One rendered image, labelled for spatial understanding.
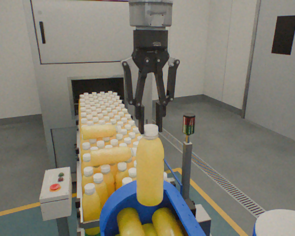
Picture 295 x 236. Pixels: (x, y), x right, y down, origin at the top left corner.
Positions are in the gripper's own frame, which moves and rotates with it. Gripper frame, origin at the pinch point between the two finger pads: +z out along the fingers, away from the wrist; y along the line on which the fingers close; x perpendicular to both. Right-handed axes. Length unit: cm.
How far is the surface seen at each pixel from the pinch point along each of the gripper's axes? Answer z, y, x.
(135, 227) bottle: 33.1, -4.0, 0.7
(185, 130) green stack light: 29, 34, 54
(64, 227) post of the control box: 60, -27, 36
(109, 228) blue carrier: 40.6, -10.6, 9.9
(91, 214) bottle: 47, -16, 26
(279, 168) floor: 148, 215, 162
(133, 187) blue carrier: 24.5, -2.9, 7.3
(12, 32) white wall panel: -6, -114, 422
